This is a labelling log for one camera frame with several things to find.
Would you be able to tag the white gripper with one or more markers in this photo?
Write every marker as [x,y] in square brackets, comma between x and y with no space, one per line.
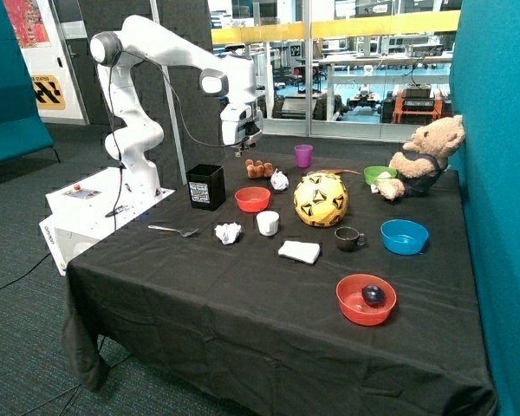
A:
[242,125]

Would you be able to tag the paper ball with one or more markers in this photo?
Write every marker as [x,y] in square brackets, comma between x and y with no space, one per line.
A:
[279,181]
[228,233]

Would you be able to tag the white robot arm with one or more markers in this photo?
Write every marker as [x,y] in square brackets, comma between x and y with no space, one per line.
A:
[141,39]

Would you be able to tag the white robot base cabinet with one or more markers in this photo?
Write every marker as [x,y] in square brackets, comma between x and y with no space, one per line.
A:
[89,210]

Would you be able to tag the small brown plush toy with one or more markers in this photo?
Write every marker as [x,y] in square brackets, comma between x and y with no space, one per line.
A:
[258,169]

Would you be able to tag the black square bin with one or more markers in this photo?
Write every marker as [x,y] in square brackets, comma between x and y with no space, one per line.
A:
[205,184]

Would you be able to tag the red bowl near bin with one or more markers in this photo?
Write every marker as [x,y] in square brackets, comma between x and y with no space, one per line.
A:
[253,199]

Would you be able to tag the purple plastic cup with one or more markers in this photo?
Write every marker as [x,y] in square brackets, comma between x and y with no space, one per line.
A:
[303,154]

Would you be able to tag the white cup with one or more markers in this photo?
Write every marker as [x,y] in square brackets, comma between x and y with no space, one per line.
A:
[268,223]

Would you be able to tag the yellow black soccer ball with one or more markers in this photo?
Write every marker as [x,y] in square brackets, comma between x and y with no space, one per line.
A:
[321,199]

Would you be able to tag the metal spoon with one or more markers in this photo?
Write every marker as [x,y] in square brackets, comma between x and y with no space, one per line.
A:
[182,233]

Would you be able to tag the white folded cloth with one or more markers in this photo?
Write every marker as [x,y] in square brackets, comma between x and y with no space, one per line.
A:
[300,251]

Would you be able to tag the green bowl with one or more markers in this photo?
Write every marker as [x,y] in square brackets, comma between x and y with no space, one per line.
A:
[375,173]

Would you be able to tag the black mug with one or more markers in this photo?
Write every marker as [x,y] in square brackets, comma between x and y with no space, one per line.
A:
[348,239]

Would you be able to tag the black tablecloth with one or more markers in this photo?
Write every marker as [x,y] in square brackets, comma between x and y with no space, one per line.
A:
[242,323]

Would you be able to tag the brown teddy bear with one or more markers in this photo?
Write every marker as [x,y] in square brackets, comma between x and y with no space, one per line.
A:
[426,158]

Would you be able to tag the blue bowl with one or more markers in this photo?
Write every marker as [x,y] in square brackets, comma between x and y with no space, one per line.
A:
[404,237]

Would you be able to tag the red bowl front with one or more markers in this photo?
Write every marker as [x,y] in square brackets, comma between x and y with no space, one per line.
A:
[348,293]

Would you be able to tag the dark purple plum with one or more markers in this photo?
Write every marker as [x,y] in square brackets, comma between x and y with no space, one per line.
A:
[373,295]

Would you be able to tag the teal sofa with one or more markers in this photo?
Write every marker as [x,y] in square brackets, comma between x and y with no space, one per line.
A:
[22,131]

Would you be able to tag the teal partition wall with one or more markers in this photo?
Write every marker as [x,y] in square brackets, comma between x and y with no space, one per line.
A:
[485,81]

